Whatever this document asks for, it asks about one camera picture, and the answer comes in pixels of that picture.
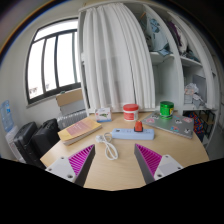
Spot silver laptop with stickers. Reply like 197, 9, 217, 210
142, 111, 194, 139

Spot cardboard box on radiator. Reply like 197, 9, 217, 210
56, 88, 85, 115

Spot white jar red lid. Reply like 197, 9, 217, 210
123, 104, 139, 121

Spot white radiator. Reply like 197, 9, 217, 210
57, 110, 87, 130

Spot hanging clothes on shelf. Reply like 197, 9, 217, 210
139, 11, 201, 63

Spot white coiled power cable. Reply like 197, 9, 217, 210
95, 132, 119, 161

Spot small white blue box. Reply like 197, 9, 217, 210
95, 108, 112, 122

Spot black bag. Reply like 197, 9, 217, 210
32, 118, 59, 156

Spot white shelf unit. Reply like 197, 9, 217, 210
77, 0, 218, 148

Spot black suitcase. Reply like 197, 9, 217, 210
13, 122, 45, 169

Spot orange red charger plug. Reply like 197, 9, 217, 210
134, 121, 143, 132

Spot water dispenser with bottle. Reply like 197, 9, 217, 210
0, 100, 25, 163

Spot green metal tin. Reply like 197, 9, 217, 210
160, 101, 174, 119

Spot yellow pink book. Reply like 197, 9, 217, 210
58, 117, 102, 145

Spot light blue power strip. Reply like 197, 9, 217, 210
111, 128, 154, 140

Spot black framed window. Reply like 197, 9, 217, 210
25, 18, 81, 104

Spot colourful patterned item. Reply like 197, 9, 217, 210
185, 111, 204, 134

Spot white curtain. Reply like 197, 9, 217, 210
79, 3, 155, 112

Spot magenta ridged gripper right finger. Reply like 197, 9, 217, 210
134, 144, 183, 184

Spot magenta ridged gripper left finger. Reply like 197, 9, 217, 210
46, 145, 95, 187

